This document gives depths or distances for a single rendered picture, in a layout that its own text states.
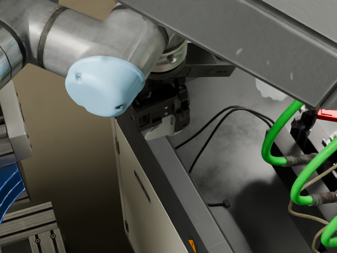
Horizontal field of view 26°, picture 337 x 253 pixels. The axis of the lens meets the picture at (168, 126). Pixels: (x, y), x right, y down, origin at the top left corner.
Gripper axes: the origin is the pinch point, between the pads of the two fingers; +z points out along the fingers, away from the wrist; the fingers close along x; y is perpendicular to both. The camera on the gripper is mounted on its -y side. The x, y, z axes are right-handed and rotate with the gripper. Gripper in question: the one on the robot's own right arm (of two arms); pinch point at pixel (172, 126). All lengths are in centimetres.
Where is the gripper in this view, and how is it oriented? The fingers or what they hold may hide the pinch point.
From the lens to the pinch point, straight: 111.9
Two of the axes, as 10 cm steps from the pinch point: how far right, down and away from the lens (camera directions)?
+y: -8.9, 3.8, -2.4
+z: 0.0, 5.2, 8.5
